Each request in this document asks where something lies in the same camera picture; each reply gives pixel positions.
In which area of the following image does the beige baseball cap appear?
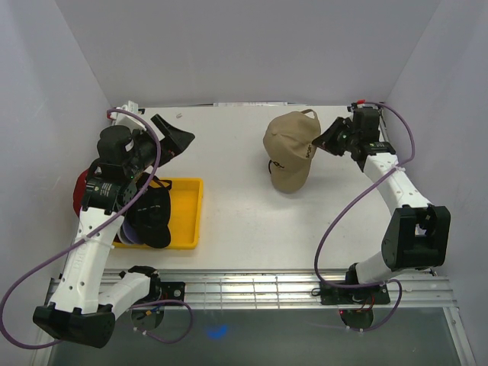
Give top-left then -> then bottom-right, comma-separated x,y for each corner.
263,109 -> 321,194

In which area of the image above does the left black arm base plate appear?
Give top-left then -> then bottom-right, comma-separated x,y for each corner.
158,281 -> 186,301

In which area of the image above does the red baseball cap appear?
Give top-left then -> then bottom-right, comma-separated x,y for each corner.
72,169 -> 88,217

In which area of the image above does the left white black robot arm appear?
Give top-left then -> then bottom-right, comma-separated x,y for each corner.
33,114 -> 194,348

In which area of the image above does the aluminium frame rail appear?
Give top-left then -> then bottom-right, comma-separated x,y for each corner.
43,102 -> 458,312

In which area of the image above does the yellow plastic tray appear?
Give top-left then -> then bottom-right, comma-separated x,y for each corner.
114,178 -> 204,250

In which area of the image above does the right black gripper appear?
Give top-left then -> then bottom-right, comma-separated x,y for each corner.
312,117 -> 358,157

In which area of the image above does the black NY baseball cap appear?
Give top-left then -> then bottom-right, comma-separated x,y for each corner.
124,177 -> 172,249

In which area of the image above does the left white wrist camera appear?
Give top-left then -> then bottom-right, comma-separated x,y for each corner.
112,99 -> 145,129

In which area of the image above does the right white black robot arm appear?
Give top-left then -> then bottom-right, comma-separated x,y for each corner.
313,100 -> 451,303

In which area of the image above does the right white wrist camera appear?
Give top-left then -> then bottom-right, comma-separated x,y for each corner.
347,99 -> 366,114

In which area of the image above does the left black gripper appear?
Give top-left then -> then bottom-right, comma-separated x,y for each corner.
124,114 -> 194,178

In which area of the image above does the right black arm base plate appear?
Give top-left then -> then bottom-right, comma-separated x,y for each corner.
319,283 -> 390,305

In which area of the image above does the purple cap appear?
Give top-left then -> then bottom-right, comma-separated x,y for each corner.
118,221 -> 143,246

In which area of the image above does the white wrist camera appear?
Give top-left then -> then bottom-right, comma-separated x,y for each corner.
347,99 -> 366,114
112,99 -> 145,129

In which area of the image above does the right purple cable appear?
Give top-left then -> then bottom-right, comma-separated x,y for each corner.
312,101 -> 416,332

